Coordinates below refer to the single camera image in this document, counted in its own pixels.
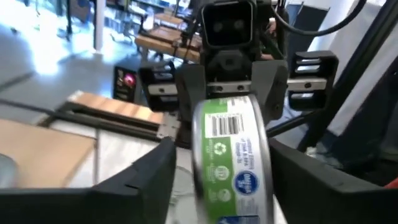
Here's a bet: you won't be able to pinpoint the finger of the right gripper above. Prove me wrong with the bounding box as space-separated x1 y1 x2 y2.
251 59 289 125
175 63 208 147

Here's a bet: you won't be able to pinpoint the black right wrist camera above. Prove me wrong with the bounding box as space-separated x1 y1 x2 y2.
200 0 257 50

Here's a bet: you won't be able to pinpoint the background wooden table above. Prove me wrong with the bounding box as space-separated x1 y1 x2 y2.
134 12 202 63

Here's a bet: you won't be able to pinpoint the wooden shelf black metal legs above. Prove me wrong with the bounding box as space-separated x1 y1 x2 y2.
0 118 100 189

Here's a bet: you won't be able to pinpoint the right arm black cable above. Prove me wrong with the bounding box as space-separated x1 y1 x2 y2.
269 0 369 37

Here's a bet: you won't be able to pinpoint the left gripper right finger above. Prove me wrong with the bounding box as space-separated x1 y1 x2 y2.
268 138 398 224

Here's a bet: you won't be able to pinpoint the black box pink light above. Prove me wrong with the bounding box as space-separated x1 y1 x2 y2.
113 65 138 103

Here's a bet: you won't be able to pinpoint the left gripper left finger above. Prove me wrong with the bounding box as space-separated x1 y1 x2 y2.
0 138 177 224

